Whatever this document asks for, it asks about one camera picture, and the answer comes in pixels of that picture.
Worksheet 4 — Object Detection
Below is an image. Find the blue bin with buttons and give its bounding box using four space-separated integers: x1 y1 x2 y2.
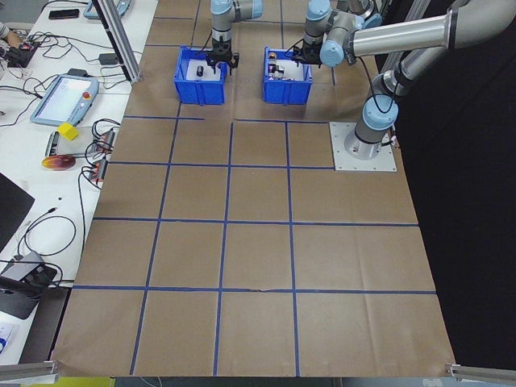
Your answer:
262 46 314 106

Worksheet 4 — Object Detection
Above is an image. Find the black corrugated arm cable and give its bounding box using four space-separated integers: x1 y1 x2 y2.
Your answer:
356 54 404 122

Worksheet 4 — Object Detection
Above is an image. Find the blue bin with capacitors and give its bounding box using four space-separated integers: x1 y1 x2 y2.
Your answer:
173 44 227 106

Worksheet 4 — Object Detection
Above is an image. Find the small silver device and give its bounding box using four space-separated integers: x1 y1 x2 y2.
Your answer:
45 131 61 158

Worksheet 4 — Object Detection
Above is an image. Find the teach pendant with screen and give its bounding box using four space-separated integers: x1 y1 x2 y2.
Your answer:
30 73 100 128

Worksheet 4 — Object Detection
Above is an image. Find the tall aluminium frame post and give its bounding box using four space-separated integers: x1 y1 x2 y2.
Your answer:
90 0 143 85

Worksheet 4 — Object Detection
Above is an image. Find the red yellow mango toy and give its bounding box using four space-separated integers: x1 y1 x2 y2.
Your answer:
41 154 77 171

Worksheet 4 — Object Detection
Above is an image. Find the thin black cable loop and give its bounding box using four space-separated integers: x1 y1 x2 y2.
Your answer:
18 207 77 259

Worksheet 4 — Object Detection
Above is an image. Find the aluminium extrusion rail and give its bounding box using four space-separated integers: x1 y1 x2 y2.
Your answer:
0 360 60 384
445 362 516 382

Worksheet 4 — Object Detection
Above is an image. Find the grey docking hub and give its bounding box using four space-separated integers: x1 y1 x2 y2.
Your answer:
0 252 57 299

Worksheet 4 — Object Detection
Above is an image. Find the white desk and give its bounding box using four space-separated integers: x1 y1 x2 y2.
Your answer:
0 0 159 364

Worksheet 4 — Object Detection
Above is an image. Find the grey computer box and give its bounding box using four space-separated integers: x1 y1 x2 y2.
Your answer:
0 288 33 322

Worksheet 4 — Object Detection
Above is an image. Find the white box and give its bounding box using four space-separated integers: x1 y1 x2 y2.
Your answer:
0 322 20 356

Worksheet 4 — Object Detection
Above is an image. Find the black laptop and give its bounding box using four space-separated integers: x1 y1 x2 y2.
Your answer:
0 172 36 253

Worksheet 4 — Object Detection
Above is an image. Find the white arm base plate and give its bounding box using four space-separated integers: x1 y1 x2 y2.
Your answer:
329 120 398 173

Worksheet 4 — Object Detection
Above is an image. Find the black frame cover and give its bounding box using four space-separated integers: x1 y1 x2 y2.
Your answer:
372 0 516 372

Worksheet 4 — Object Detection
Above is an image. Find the yellow cube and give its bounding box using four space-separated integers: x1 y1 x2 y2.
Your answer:
56 123 79 141

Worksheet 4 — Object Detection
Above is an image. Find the black red USB adapter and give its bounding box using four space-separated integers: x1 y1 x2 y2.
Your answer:
90 128 118 152
86 159 109 186

